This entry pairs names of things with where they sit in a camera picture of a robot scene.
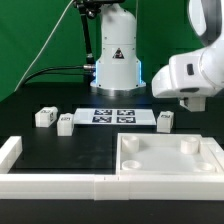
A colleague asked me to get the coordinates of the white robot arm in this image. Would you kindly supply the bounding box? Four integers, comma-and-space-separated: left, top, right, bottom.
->
91, 0, 224, 98

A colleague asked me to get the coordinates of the white square tabletop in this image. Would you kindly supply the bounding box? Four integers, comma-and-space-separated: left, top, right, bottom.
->
116, 133, 224, 175

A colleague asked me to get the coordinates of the white cable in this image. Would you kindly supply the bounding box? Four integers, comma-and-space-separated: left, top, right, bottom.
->
13, 0, 76, 93

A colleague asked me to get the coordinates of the white marker tag sheet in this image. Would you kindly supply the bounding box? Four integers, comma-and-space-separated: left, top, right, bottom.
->
74, 108, 156, 126

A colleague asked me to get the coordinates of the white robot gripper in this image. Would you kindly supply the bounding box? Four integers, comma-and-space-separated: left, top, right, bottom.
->
152, 53, 214, 98

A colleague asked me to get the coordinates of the white U-shaped fence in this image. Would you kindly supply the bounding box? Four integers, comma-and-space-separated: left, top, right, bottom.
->
0, 136, 224, 200

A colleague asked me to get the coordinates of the black cable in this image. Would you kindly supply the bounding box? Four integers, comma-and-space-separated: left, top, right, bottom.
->
22, 65, 98, 86

